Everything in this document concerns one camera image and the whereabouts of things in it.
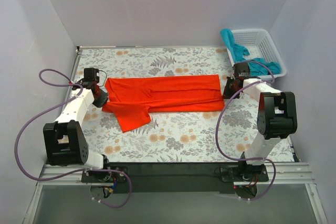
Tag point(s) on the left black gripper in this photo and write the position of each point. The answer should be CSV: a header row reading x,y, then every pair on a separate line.
x,y
101,98

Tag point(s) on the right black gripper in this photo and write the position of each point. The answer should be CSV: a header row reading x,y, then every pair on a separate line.
x,y
228,91

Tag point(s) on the orange t-shirt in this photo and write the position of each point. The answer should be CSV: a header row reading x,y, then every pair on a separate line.
x,y
132,100

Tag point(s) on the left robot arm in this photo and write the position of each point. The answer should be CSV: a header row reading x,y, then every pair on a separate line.
x,y
64,139

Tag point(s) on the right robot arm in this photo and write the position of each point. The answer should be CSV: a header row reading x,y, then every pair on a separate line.
x,y
276,120

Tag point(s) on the teal t-shirt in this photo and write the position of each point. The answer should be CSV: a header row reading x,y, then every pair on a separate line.
x,y
249,58

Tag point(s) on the floral table mat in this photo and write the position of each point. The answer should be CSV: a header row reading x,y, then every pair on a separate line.
x,y
169,137

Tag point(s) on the white plastic basket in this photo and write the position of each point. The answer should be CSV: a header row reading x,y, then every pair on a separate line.
x,y
265,48

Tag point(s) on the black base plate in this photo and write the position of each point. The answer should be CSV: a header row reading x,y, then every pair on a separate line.
x,y
177,177

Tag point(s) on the aluminium frame rail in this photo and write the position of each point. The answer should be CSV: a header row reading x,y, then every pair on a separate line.
x,y
286,173

